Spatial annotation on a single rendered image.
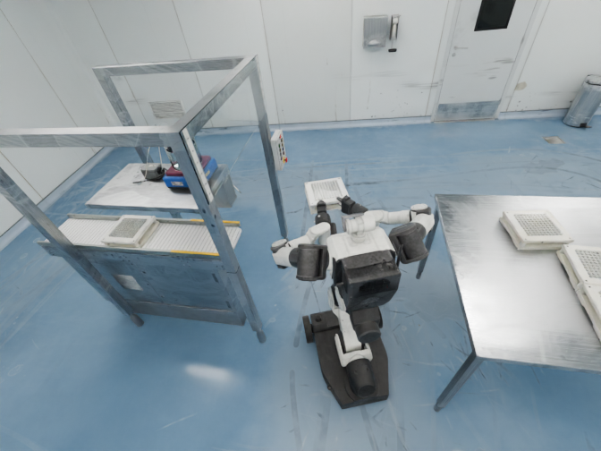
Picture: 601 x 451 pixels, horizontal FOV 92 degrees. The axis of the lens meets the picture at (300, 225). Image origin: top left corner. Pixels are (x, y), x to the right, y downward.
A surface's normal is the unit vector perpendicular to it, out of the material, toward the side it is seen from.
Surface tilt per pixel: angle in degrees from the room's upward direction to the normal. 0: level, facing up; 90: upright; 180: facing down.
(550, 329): 0
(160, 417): 0
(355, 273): 0
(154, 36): 90
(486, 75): 90
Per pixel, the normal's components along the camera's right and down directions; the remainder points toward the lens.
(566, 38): -0.09, 0.69
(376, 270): -0.10, -0.72
